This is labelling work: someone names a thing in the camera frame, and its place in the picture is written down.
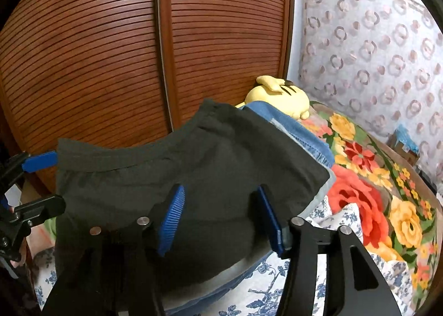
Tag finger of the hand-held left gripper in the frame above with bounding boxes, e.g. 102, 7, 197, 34
9, 194, 67, 230
3, 151, 59, 187

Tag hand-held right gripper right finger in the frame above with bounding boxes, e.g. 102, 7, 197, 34
258, 184, 402, 316

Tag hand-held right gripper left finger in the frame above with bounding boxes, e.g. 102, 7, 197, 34
42, 184, 186, 316

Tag black pants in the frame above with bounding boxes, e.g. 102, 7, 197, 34
53, 99, 331, 289

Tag blue floral bed sheet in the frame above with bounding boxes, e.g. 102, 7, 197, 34
35, 195, 416, 316

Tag folded blue jeans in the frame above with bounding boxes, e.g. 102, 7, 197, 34
166, 101, 334, 315

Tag pink floral blanket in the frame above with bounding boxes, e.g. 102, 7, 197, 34
298, 101, 440, 310

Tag yellow plush toy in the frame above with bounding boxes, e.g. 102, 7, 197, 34
244, 75, 311, 120

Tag small cardboard box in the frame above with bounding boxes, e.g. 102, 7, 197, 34
391, 136, 420, 165

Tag ring patterned lace curtain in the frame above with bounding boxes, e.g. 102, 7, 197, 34
298, 0, 443, 171

